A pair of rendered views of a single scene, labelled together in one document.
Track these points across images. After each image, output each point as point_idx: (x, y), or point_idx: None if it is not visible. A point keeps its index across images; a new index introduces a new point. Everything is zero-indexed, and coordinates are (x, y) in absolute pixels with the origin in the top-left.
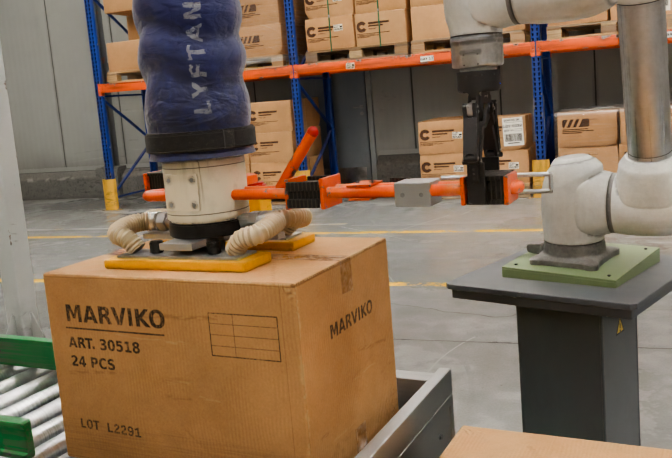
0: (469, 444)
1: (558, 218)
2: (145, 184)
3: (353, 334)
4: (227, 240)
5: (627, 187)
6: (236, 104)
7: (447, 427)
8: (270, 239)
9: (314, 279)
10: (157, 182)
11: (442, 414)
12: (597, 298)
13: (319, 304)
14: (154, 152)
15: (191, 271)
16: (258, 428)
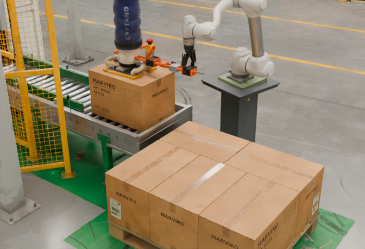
0: (186, 125)
1: (233, 66)
2: None
3: (159, 96)
4: None
5: (250, 62)
6: (136, 36)
7: (189, 120)
8: None
9: (148, 85)
10: None
11: (187, 117)
12: (233, 93)
13: (149, 90)
14: (115, 45)
15: (122, 76)
16: (133, 115)
